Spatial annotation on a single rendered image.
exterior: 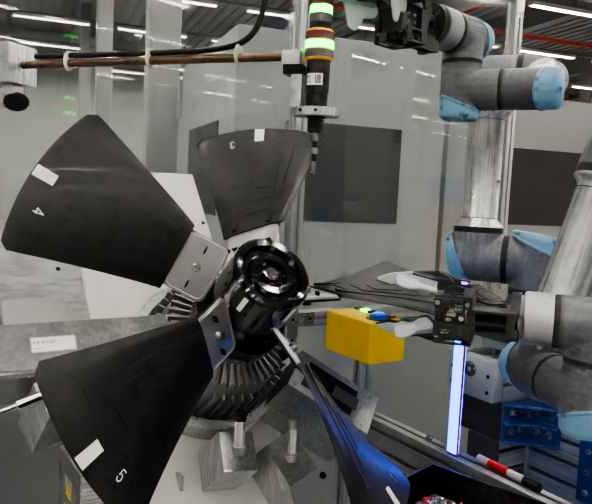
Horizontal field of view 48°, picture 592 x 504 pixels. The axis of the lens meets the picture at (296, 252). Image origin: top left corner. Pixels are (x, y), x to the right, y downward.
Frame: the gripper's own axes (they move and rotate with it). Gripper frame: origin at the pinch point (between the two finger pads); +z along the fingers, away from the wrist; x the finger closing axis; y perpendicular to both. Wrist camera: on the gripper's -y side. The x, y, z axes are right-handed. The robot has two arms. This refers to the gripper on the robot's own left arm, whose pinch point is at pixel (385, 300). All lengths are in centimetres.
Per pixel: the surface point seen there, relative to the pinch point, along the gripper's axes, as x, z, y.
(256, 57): -37.0, 21.1, 0.4
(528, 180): 12, -11, -415
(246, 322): 0.3, 15.6, 17.2
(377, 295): -0.5, 1.4, -0.9
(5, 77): -35, 69, 2
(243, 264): -7.6, 16.6, 15.9
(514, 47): -53, -9, -146
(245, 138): -24.4, 28.1, -10.2
